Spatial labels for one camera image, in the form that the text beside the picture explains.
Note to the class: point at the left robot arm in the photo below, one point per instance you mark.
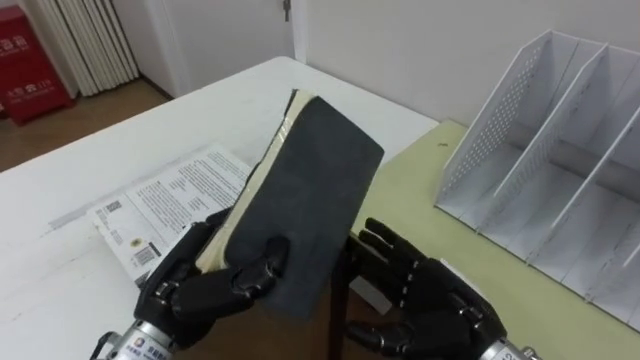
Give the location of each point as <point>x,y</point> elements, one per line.
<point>135,345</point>

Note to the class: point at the red cabinet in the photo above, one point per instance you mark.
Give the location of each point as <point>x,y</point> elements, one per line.
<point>30,70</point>

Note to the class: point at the white folding panels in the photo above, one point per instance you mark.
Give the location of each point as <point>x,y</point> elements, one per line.
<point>95,45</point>

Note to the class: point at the white door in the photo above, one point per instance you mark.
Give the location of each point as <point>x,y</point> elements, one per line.
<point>225,40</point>

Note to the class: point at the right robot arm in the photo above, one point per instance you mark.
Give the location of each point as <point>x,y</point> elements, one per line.
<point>507,351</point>

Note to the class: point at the white perforated file rack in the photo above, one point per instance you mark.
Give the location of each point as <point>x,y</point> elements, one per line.
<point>560,175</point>

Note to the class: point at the dark grey book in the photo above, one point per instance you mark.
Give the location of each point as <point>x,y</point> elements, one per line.
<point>305,200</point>

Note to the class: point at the green desk with black legs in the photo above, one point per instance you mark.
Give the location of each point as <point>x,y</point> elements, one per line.
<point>500,240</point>

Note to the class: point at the white desk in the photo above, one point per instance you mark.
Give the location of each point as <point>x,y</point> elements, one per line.
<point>150,140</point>

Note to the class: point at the white printed booklet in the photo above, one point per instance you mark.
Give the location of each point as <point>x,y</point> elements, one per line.
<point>170,205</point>

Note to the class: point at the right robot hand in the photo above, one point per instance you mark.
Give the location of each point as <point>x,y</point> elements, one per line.
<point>440,310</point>

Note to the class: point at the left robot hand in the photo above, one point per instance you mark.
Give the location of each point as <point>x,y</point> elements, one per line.
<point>200,295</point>

